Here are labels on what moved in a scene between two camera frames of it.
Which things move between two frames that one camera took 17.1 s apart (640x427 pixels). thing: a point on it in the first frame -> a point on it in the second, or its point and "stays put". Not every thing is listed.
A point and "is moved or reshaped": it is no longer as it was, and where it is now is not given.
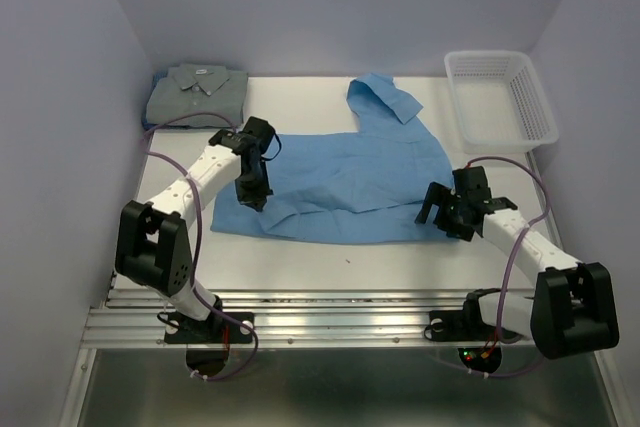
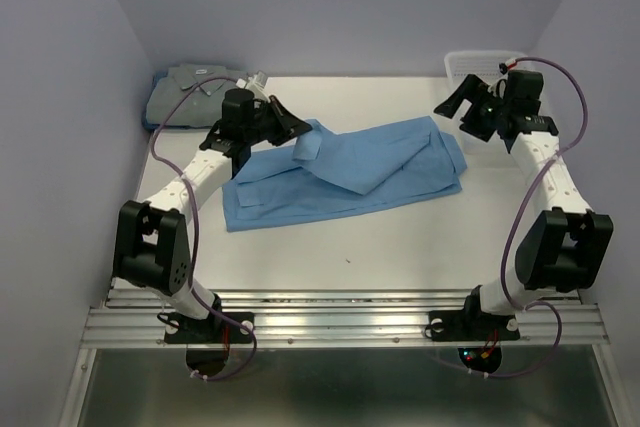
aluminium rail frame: [292, 318] stays put
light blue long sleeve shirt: [365, 186] is moved or reshaped
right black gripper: [437, 193] -> [470, 89]
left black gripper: [255, 199] -> [292, 128]
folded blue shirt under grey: [146, 125] stays put
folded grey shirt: [198, 88] stays put
